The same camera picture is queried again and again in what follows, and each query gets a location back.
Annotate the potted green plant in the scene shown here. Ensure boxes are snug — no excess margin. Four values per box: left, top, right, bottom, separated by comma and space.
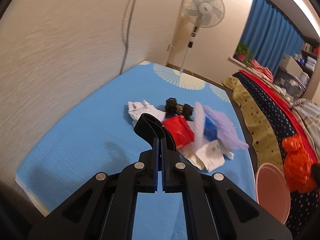
233, 43, 253, 67

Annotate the blue plastic bag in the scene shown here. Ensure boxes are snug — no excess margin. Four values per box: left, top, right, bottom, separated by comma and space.
204, 116, 217, 141

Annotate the grey striped cloth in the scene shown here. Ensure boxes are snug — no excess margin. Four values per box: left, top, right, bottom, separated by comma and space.
290, 98, 319, 160

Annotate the dark bookshelf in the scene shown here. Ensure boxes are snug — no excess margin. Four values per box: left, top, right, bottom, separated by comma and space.
299, 36, 319, 78

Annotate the pink clothes pile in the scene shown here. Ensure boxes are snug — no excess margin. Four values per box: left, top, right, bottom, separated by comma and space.
251, 59, 273, 82

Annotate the pink round bin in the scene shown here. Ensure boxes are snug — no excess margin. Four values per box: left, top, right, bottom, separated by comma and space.
255, 163, 291, 224

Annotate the grey wall cable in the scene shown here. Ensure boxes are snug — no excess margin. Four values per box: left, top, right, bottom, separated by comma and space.
120, 0, 142, 75

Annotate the orange plastic bag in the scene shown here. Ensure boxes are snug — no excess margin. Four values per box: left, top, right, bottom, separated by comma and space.
282, 134, 317, 193

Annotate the star patterned quilt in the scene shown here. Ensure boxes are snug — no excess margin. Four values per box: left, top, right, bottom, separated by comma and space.
223, 70, 319, 239

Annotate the white bubble wrap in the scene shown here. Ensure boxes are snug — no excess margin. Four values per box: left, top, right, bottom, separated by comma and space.
193, 102, 206, 151

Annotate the red plastic bag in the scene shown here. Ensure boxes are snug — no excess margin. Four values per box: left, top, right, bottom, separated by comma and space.
162, 115, 194, 150

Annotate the black patterned scrunchie cloth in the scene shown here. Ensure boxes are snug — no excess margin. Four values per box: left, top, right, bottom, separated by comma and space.
165, 98, 193, 121

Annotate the white paper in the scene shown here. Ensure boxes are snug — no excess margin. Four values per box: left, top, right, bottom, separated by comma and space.
127, 100, 165, 126

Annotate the white cardboard box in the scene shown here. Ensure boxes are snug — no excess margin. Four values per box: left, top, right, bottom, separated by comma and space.
279, 54, 303, 77

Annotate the clear storage box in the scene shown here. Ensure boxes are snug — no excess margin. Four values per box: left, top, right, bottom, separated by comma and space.
273, 68, 306, 101

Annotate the blue curtain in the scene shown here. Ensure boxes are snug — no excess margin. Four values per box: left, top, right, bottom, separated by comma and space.
240, 0, 303, 74

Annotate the white bag green print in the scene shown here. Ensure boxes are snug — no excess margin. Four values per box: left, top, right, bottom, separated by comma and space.
179, 139, 234, 172

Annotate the white standing fan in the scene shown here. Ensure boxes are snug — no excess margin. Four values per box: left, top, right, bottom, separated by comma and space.
180, 0, 226, 73

